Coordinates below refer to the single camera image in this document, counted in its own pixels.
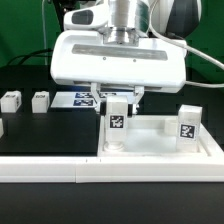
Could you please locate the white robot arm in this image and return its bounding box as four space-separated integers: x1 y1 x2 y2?
51 0 201 114

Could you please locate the white cable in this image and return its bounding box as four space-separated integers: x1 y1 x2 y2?
148 0 224 89

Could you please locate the white square table top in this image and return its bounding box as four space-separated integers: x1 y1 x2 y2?
97 115 224 158

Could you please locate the white part at left edge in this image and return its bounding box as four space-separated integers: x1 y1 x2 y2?
0 118 4 139

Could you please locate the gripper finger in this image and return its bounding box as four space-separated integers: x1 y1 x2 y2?
128 86 145 117
91 83 106 115

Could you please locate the black cable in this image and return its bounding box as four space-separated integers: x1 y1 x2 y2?
5 48 56 67

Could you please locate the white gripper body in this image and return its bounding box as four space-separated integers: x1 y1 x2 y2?
51 8 186 93

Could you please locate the white U-shaped obstacle fence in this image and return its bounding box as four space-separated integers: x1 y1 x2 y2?
0 118 224 184

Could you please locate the white sheet with AprilTags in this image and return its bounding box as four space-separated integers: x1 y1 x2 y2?
50 91 118 109

